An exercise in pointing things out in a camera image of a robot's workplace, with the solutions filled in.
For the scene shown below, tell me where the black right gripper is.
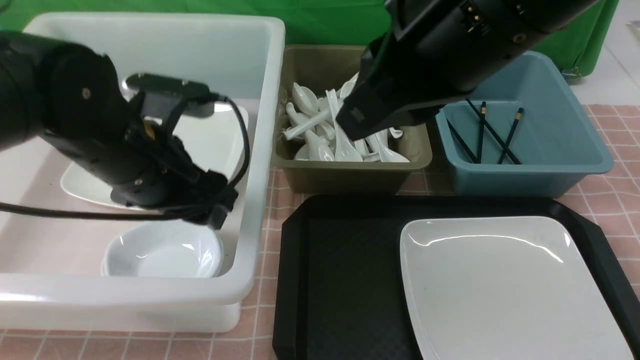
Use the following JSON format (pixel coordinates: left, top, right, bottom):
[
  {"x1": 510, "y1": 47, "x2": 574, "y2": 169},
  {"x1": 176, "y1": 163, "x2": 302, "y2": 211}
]
[{"x1": 335, "y1": 35, "x2": 481, "y2": 141}]

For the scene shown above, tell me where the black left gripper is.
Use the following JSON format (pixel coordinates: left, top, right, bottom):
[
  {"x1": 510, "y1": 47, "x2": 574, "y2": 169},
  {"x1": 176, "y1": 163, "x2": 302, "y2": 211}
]
[{"x1": 109, "y1": 119, "x2": 240, "y2": 230}]

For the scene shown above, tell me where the black chopstick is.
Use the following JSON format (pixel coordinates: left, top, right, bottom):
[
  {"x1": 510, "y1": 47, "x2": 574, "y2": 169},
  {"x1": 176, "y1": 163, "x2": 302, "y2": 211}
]
[
  {"x1": 465, "y1": 97, "x2": 522, "y2": 166},
  {"x1": 446, "y1": 118, "x2": 480, "y2": 164}
]

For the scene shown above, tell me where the white rectangular rice plate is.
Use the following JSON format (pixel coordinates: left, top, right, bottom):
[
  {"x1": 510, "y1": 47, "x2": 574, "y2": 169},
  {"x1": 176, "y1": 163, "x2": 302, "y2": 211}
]
[{"x1": 399, "y1": 215, "x2": 637, "y2": 360}]

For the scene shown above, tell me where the white spoon blue handle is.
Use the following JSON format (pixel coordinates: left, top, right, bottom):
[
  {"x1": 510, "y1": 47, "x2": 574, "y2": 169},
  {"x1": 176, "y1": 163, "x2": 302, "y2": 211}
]
[{"x1": 367, "y1": 132, "x2": 410, "y2": 163}]

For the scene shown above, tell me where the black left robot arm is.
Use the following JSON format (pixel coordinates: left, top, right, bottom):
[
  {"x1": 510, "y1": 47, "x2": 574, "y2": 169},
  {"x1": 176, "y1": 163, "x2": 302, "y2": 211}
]
[{"x1": 0, "y1": 30, "x2": 250, "y2": 230}]

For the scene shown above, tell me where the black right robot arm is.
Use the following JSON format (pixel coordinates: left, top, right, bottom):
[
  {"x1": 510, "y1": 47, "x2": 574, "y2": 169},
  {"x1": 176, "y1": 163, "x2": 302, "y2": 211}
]
[{"x1": 335, "y1": 0, "x2": 594, "y2": 141}]

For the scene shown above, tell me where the white square plate in tub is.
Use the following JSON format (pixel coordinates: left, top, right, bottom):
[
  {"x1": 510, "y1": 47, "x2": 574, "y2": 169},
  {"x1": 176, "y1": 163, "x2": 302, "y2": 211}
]
[{"x1": 60, "y1": 103, "x2": 243, "y2": 209}]

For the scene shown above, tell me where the olive green plastic bin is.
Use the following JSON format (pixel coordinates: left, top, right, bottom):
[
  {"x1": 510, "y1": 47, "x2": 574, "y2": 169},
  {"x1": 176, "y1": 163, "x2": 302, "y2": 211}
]
[{"x1": 271, "y1": 44, "x2": 433, "y2": 194}]

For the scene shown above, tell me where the white bowl in tub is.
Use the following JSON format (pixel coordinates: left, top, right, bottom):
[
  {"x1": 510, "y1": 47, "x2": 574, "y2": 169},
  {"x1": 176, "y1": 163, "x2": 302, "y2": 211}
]
[{"x1": 101, "y1": 220, "x2": 224, "y2": 278}]

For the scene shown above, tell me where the white spoon upright centre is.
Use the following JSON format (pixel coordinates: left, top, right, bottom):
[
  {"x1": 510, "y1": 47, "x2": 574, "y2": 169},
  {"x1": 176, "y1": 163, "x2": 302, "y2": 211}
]
[{"x1": 326, "y1": 89, "x2": 363, "y2": 162}]

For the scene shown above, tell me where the dark chopstick in bin left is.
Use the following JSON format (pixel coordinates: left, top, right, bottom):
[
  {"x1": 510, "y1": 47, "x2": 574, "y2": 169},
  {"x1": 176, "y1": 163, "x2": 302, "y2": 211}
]
[{"x1": 477, "y1": 101, "x2": 487, "y2": 164}]

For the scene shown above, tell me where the dark chopstick in bin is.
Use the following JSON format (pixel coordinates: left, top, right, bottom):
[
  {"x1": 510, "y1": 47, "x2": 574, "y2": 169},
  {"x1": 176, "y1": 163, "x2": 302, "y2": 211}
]
[
  {"x1": 498, "y1": 107, "x2": 524, "y2": 164},
  {"x1": 477, "y1": 101, "x2": 487, "y2": 164}
]

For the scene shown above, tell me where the dark chopstick in bin right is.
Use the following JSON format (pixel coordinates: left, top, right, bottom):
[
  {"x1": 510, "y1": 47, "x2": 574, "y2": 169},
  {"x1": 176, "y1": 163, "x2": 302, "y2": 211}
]
[{"x1": 498, "y1": 107, "x2": 524, "y2": 164}]

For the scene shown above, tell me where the blue plastic bin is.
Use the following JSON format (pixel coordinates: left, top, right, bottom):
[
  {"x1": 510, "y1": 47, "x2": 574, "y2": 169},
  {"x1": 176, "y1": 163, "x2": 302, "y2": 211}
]
[{"x1": 435, "y1": 51, "x2": 614, "y2": 198}]

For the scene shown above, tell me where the large white plastic tub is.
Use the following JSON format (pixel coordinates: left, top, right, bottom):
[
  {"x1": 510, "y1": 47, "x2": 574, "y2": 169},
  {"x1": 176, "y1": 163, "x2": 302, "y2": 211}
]
[{"x1": 1, "y1": 13, "x2": 286, "y2": 333}]

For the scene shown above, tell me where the green backdrop cloth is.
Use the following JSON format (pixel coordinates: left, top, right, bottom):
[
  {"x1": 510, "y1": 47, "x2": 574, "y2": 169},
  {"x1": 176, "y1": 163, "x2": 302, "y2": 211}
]
[{"x1": 1, "y1": 0, "x2": 618, "y2": 76}]

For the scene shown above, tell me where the black serving tray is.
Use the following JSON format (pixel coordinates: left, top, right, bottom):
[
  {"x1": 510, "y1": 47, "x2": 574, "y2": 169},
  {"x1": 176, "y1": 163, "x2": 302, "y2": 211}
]
[{"x1": 272, "y1": 194, "x2": 639, "y2": 360}]

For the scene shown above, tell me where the pink checkered tablecloth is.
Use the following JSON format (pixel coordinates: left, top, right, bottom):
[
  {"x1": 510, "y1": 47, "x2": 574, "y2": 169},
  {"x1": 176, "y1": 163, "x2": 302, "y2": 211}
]
[{"x1": 1, "y1": 105, "x2": 639, "y2": 360}]

